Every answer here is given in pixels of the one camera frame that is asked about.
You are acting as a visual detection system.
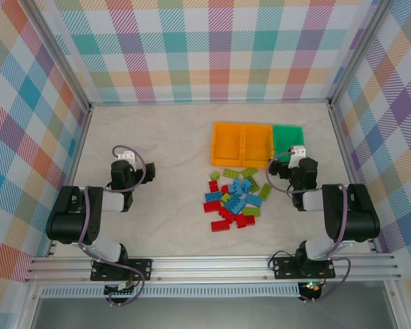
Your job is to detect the green plastic bin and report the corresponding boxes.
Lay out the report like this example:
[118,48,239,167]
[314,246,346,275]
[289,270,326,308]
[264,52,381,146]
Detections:
[272,125,306,161]

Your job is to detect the orange plastic bin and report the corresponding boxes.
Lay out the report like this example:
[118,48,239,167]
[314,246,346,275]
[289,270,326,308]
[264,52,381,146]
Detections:
[241,123,275,169]
[210,122,244,168]

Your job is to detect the small circuit board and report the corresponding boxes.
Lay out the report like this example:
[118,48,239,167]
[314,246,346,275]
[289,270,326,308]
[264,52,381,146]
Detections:
[103,281,138,296]
[299,280,322,293]

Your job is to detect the grey metal sheet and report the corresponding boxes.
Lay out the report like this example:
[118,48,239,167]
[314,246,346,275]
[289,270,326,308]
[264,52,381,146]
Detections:
[30,296,398,329]

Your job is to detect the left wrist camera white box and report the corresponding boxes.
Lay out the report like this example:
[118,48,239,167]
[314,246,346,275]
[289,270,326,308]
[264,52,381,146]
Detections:
[117,150,138,169]

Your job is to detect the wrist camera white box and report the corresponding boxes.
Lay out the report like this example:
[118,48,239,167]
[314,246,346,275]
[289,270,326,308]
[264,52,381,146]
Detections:
[289,145,308,169]
[117,150,138,169]

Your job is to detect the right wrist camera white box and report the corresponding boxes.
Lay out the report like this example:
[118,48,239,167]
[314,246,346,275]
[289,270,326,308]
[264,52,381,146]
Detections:
[289,145,308,169]

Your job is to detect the aluminium side rail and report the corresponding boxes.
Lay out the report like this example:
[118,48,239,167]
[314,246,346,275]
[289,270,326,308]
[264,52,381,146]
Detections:
[47,104,94,258]
[327,102,381,253]

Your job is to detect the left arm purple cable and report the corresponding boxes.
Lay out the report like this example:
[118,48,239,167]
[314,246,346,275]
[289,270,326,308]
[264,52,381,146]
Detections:
[77,145,148,308]

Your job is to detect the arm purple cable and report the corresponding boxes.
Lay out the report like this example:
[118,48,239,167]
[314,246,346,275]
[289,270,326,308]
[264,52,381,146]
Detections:
[77,145,148,308]
[266,153,352,304]

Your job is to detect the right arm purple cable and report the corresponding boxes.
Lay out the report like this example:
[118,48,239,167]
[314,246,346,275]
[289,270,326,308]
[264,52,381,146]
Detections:
[266,153,352,304]

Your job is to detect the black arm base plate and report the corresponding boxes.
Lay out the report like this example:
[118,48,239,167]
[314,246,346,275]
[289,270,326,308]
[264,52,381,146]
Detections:
[271,257,337,280]
[90,258,154,282]

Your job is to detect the thin aluminium frame bar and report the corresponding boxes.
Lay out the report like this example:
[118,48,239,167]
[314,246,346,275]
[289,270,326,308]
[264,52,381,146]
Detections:
[88,97,332,106]

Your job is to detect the long aluminium mounting rail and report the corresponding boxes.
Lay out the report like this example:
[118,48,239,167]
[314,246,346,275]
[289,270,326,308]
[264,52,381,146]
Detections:
[23,255,403,284]

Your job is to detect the aluminium frame post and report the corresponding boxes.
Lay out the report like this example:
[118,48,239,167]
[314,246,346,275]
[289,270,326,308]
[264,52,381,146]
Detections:
[26,0,93,112]
[327,0,397,107]

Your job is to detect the slotted grey cable duct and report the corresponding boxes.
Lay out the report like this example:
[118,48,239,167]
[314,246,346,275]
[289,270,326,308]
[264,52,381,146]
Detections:
[40,286,301,299]

